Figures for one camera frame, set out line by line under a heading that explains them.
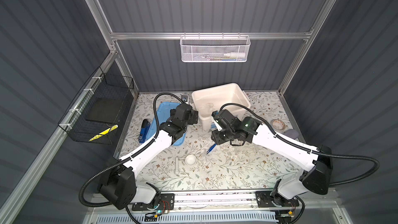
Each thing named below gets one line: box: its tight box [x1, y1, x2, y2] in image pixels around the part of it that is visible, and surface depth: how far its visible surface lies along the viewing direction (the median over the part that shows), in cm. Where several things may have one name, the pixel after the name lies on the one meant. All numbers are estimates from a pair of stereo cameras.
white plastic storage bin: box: [191, 82, 251, 131], surface depth 104 cm
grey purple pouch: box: [281, 128, 300, 140], surface depth 96 cm
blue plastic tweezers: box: [206, 143, 217, 154], surface depth 92 cm
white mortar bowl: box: [184, 154, 197, 166], surface depth 87 cm
